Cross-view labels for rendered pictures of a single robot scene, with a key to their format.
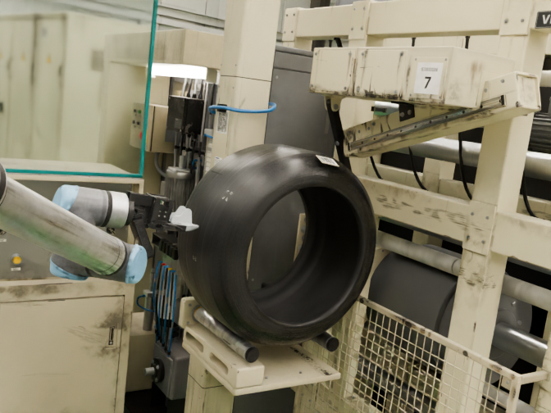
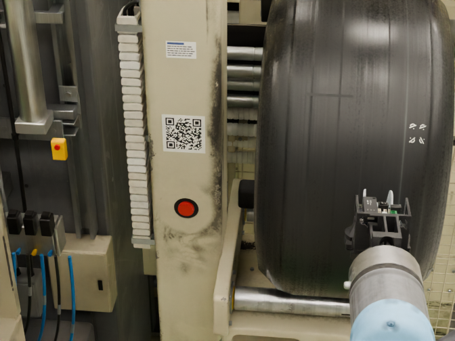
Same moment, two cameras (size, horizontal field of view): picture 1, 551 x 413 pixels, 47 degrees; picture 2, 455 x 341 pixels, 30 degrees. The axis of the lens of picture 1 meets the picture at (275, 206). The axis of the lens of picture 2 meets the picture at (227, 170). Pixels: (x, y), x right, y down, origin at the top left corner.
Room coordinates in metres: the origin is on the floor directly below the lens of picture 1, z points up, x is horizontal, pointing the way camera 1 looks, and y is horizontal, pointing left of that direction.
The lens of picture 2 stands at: (1.21, 1.15, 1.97)
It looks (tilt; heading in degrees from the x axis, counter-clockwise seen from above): 33 degrees down; 309
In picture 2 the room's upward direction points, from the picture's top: straight up
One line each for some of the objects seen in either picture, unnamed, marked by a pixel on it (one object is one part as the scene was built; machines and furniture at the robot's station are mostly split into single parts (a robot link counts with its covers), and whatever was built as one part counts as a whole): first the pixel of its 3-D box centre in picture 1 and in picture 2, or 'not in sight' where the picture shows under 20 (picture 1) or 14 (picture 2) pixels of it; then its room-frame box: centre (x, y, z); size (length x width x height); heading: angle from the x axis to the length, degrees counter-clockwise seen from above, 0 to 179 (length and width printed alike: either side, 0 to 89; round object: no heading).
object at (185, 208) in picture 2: not in sight; (186, 207); (2.06, 0.20, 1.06); 0.03 x 0.02 x 0.03; 33
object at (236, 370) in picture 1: (220, 352); (317, 329); (1.82, 0.11, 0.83); 0.36 x 0.09 x 0.06; 33
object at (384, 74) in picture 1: (401, 77); not in sight; (1.95, -0.33, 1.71); 0.61 x 0.25 x 0.15; 33
